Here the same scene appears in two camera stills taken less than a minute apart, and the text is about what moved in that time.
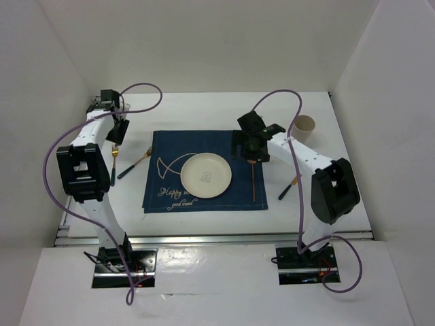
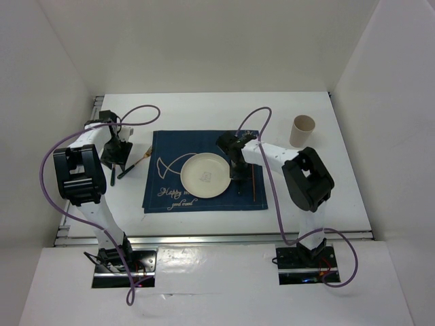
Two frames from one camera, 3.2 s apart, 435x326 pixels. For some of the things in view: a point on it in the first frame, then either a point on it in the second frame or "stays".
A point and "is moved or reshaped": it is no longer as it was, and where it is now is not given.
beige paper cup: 303,128 stays
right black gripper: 238,138 -> 236,176
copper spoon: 252,161 stays
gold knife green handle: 294,182 is moved or reshaped
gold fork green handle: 146,155 stays
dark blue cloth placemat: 164,192 stays
